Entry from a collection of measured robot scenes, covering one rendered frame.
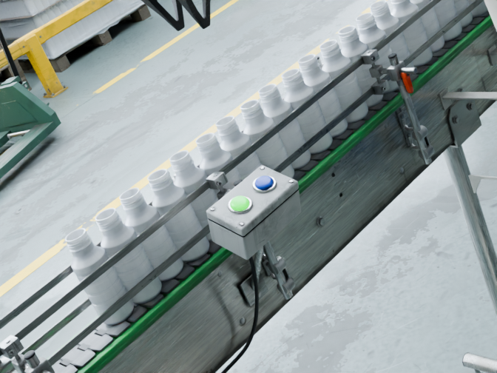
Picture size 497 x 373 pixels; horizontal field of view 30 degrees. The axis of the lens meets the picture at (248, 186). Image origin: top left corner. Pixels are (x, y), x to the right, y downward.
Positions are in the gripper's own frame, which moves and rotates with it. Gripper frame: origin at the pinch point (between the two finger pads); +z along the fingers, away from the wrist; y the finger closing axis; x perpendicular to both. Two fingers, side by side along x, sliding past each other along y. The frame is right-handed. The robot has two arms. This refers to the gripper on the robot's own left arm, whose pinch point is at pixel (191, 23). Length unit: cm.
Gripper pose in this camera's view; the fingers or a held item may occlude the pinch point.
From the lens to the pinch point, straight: 142.0
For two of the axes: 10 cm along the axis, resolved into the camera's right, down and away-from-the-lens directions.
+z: 3.7, 8.3, 4.1
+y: 6.6, 0.8, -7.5
